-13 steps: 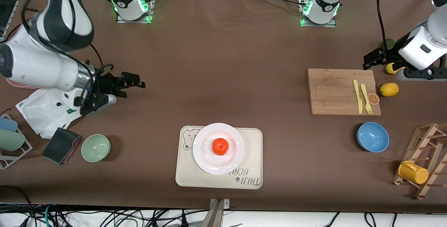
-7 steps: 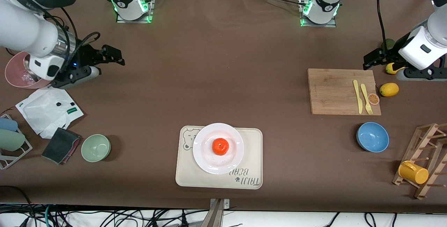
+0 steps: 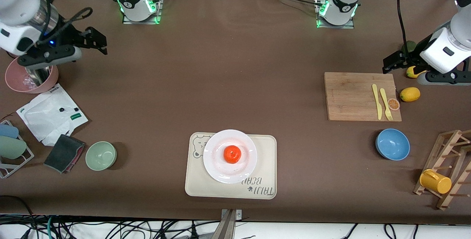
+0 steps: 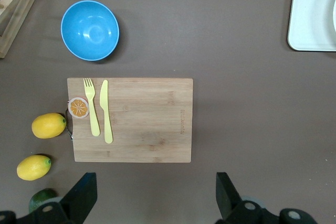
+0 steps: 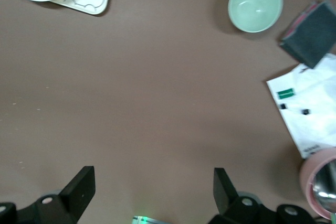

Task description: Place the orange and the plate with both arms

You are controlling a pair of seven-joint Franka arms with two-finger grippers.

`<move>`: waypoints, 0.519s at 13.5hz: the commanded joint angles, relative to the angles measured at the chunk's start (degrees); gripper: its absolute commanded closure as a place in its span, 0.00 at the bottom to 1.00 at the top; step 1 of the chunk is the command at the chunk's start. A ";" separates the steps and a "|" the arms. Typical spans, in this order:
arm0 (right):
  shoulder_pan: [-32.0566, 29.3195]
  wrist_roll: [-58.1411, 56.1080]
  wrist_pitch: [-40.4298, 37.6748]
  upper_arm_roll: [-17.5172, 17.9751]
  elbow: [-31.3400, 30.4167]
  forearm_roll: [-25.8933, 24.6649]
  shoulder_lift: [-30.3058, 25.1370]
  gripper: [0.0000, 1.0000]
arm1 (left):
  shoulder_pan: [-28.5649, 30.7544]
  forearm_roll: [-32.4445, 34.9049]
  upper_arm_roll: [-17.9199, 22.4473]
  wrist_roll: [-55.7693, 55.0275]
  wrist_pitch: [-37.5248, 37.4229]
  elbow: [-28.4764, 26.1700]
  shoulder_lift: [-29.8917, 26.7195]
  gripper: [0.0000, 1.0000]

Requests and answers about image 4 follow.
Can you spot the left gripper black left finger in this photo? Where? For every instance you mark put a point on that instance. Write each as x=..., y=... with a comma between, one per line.
x=78, y=200

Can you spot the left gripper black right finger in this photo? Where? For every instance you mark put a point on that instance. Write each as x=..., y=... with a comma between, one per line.
x=231, y=203

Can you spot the dark green avocado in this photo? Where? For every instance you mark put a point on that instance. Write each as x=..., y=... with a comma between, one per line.
x=40, y=197

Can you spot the yellow lemon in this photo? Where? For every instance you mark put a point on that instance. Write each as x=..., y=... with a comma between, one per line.
x=34, y=168
x=48, y=126

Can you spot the yellow plastic fork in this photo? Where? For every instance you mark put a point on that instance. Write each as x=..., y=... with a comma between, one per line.
x=94, y=119

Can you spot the yellow plastic knife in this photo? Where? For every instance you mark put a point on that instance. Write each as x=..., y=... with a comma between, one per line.
x=106, y=113

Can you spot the toy orange slice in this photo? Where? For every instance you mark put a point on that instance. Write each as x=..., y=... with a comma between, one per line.
x=78, y=107

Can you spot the wooden cutting board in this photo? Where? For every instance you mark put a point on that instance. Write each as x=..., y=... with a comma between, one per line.
x=147, y=119

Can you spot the brown table cover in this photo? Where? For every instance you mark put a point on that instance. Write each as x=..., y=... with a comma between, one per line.
x=210, y=77

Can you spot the blue bowl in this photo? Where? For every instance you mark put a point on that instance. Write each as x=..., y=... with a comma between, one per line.
x=90, y=30

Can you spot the wooden cup rack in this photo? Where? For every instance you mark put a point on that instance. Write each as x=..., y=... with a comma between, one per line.
x=15, y=19

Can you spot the beige bear print tray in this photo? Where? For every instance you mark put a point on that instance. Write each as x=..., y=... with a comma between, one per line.
x=309, y=19

